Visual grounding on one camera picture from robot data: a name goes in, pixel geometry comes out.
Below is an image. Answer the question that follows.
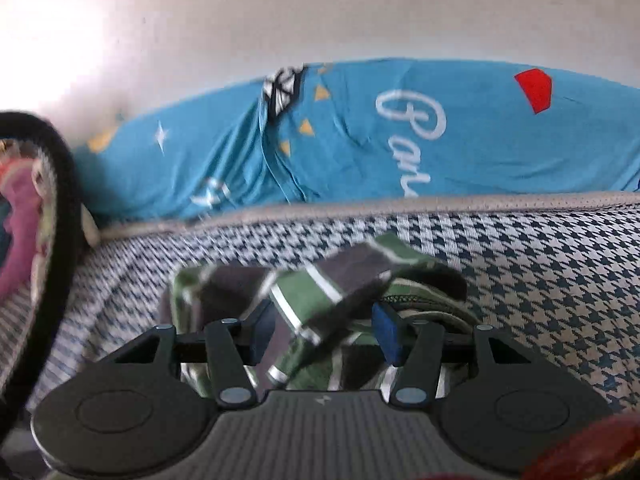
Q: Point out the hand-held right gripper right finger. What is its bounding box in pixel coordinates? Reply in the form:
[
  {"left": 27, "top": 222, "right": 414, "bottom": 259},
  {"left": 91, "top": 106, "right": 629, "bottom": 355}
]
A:
[{"left": 371, "top": 301, "right": 543, "bottom": 408}]

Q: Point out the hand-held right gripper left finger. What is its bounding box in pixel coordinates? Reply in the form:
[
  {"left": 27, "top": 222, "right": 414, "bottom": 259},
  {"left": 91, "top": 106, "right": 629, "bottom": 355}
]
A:
[{"left": 107, "top": 300, "right": 278, "bottom": 408}]

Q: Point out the green grey striped t-shirt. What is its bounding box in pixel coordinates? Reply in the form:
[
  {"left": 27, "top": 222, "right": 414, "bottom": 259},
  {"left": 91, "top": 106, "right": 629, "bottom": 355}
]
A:
[{"left": 159, "top": 232, "right": 481, "bottom": 396}]

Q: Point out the blue white houndstooth bed mat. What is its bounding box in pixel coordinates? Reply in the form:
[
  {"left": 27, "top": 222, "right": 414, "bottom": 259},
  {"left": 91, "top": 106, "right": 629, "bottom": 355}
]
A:
[{"left": 0, "top": 192, "right": 640, "bottom": 411}]

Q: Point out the blue patterned pillow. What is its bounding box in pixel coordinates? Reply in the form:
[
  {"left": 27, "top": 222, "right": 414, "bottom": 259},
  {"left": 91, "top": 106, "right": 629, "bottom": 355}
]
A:
[{"left": 75, "top": 57, "right": 640, "bottom": 221}]

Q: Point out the black curved strap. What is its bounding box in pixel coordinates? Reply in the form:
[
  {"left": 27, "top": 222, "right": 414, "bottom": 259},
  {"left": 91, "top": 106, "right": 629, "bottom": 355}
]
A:
[{"left": 0, "top": 110, "right": 86, "bottom": 441}]

